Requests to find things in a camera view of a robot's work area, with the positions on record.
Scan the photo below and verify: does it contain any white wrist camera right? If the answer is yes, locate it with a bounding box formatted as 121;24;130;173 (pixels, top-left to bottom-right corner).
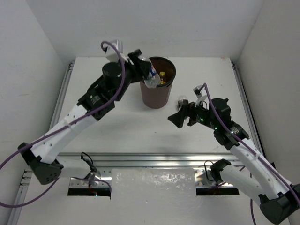
193;85;207;107

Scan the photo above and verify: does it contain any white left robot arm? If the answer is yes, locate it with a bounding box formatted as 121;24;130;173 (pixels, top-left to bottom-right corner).
18;50;176;185

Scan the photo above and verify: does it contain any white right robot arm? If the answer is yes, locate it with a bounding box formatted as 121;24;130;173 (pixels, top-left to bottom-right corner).
180;98;300;225

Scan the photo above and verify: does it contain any clear bottle black label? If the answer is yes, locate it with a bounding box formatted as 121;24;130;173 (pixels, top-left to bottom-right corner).
138;54;161;89
177;95;188;110

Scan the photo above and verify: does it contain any black cable loop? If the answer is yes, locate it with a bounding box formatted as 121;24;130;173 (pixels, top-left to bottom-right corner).
203;160;215;180

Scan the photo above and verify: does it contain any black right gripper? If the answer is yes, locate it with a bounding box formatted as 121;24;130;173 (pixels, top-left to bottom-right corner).
168;96;218;130

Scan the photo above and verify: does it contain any clear bottle yellow cap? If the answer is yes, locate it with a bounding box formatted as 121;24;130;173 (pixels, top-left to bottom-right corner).
159;71;166;85

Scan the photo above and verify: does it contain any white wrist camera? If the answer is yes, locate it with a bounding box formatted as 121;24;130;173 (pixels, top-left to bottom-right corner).
193;85;207;107
105;39;123;62

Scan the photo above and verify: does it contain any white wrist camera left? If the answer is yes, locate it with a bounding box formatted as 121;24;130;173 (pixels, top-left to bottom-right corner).
105;39;123;62

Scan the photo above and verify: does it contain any aluminium frame rail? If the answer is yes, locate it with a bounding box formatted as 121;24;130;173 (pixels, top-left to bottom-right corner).
8;57;268;225

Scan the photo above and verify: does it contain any brown garbage bin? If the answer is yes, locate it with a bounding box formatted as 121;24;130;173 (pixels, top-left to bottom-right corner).
140;56;176;109

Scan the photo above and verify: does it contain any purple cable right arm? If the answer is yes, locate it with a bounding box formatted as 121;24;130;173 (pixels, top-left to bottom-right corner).
198;82;300;225

